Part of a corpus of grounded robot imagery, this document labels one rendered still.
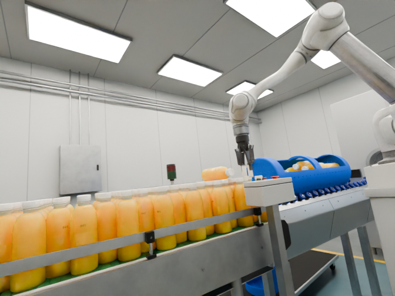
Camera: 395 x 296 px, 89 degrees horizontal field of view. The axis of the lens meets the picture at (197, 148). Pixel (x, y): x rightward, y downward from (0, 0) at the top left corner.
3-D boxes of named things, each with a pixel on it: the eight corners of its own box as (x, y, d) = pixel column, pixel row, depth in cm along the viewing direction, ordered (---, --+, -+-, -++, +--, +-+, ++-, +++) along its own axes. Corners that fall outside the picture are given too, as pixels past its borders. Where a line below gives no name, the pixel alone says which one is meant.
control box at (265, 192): (295, 199, 88) (291, 176, 89) (264, 207, 77) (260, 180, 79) (277, 199, 96) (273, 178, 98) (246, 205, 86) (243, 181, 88)
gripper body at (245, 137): (251, 134, 112) (254, 150, 111) (241, 137, 120) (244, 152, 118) (241, 133, 109) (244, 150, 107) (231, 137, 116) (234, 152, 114)
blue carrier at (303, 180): (355, 187, 156) (347, 151, 161) (283, 204, 112) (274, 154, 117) (318, 188, 180) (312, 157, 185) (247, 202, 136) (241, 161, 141)
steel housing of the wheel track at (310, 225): (414, 206, 212) (405, 174, 217) (283, 272, 102) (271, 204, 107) (380, 204, 236) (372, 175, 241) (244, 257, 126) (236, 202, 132)
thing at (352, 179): (365, 185, 185) (361, 168, 187) (362, 185, 183) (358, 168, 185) (352, 185, 193) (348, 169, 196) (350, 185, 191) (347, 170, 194)
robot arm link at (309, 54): (287, 57, 122) (293, 42, 109) (309, 36, 121) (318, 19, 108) (304, 70, 119) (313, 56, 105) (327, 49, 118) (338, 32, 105)
